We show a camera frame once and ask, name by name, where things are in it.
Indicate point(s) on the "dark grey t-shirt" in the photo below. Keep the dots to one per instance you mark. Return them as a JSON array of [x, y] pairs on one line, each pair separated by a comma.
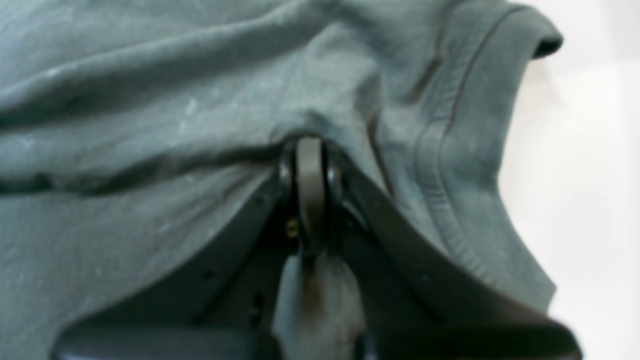
[[133, 130]]

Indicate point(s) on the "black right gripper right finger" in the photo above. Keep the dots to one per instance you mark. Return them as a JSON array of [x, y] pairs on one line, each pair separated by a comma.
[[419, 304]]

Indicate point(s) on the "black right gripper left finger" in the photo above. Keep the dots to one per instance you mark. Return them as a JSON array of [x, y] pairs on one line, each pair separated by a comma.
[[220, 304]]

